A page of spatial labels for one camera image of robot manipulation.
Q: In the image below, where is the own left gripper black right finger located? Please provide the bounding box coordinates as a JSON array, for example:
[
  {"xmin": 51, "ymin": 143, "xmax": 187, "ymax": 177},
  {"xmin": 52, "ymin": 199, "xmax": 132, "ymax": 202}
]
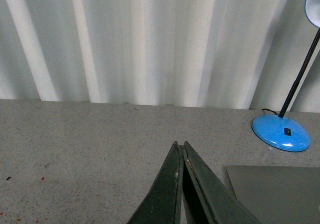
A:
[{"xmin": 182, "ymin": 141, "xmax": 260, "ymax": 223}]

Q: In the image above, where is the grey laptop with black keyboard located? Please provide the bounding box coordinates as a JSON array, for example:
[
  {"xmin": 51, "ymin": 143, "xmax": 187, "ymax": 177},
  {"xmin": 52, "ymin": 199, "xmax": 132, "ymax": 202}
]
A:
[{"xmin": 226, "ymin": 165, "xmax": 320, "ymax": 223}]

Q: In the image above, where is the blue desk lamp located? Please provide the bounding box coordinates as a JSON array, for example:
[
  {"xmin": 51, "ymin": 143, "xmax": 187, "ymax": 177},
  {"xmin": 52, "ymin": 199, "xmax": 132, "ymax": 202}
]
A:
[{"xmin": 251, "ymin": 0, "xmax": 320, "ymax": 152}]

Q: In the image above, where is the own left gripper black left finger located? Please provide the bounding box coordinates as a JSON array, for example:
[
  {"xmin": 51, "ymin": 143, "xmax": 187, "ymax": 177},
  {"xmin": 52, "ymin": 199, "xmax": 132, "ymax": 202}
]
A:
[{"xmin": 128, "ymin": 141, "xmax": 184, "ymax": 223}]

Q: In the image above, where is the white curtain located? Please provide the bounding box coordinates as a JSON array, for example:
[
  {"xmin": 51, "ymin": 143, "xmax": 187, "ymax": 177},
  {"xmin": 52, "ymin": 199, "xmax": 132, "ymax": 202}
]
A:
[{"xmin": 0, "ymin": 0, "xmax": 317, "ymax": 110}]

